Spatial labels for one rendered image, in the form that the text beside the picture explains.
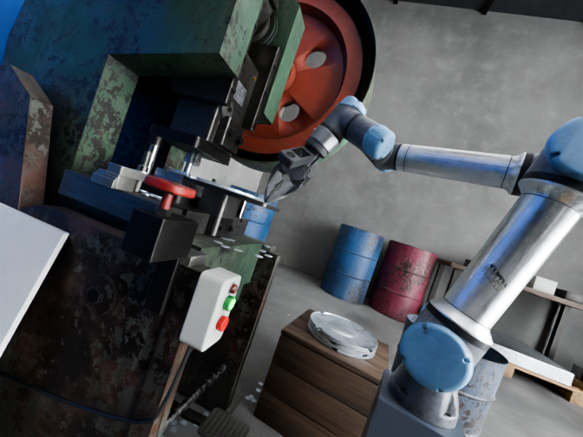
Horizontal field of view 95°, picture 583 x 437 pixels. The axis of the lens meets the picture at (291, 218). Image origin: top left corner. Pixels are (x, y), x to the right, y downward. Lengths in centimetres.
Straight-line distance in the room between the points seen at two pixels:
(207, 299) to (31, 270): 39
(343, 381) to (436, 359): 56
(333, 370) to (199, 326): 66
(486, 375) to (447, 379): 86
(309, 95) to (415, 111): 333
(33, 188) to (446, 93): 449
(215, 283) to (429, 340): 39
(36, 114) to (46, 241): 32
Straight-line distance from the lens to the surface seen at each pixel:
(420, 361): 59
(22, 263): 78
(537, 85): 504
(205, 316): 52
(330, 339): 110
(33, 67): 108
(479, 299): 58
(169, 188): 45
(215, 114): 80
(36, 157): 89
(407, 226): 407
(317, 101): 122
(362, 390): 109
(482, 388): 146
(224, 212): 76
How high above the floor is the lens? 77
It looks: 1 degrees down
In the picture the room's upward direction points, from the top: 19 degrees clockwise
